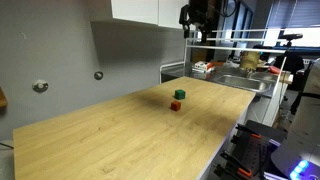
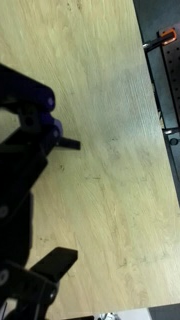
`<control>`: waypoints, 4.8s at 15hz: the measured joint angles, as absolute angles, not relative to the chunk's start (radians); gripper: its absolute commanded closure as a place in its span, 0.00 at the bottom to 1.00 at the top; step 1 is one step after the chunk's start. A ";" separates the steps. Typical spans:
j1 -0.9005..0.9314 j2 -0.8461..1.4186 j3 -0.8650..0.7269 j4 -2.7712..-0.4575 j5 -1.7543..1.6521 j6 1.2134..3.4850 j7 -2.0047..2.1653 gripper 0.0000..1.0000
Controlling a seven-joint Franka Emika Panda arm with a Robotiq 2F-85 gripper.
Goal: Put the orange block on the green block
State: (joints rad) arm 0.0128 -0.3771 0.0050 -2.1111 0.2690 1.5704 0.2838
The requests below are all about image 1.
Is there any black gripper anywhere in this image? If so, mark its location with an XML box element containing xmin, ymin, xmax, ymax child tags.
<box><xmin>179</xmin><ymin>0</ymin><xmax>212</xmax><ymax>38</ymax></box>

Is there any orange block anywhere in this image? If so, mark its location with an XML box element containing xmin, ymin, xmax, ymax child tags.
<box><xmin>171</xmin><ymin>101</ymin><xmax>181</xmax><ymax>111</ymax></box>

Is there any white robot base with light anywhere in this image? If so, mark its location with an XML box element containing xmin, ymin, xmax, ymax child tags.
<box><xmin>271</xmin><ymin>59</ymin><xmax>320</xmax><ymax>180</ymax></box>

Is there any green block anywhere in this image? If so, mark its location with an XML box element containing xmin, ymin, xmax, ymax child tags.
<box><xmin>175</xmin><ymin>89</ymin><xmax>186</xmax><ymax>100</ymax></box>

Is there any red white card box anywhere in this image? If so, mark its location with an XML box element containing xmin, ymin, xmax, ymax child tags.
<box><xmin>193</xmin><ymin>61</ymin><xmax>214</xmax><ymax>73</ymax></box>

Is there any beige jar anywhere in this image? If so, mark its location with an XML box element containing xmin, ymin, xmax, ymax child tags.
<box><xmin>240</xmin><ymin>51</ymin><xmax>260</xmax><ymax>70</ymax></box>

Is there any steel sink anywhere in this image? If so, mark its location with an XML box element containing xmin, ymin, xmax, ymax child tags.
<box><xmin>216</xmin><ymin>75</ymin><xmax>271</xmax><ymax>92</ymax></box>

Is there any white dish rack frame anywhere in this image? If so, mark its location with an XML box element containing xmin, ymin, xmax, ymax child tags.
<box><xmin>159</xmin><ymin>28</ymin><xmax>290</xmax><ymax>128</ymax></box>

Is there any white wall cabinet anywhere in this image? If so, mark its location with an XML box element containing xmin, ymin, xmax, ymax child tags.
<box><xmin>111</xmin><ymin>0</ymin><xmax>188</xmax><ymax>29</ymax></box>

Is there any black camera on stand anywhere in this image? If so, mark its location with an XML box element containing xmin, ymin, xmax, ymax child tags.
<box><xmin>278</xmin><ymin>34</ymin><xmax>303</xmax><ymax>49</ymax></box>

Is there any round wall outlet right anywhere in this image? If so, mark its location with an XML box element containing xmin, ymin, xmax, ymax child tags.
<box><xmin>94</xmin><ymin>71</ymin><xmax>104</xmax><ymax>80</ymax></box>

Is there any round wall outlet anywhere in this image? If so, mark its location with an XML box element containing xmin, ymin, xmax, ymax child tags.
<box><xmin>32</xmin><ymin>80</ymin><xmax>49</xmax><ymax>93</ymax></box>
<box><xmin>94</xmin><ymin>71</ymin><xmax>104</xmax><ymax>80</ymax></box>

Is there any black clamp rail base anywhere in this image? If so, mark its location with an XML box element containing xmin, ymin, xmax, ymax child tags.
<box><xmin>214</xmin><ymin>120</ymin><xmax>287</xmax><ymax>180</ymax></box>

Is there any round wall outlet left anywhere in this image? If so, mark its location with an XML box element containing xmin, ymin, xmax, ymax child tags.
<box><xmin>32</xmin><ymin>80</ymin><xmax>49</xmax><ymax>93</ymax></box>

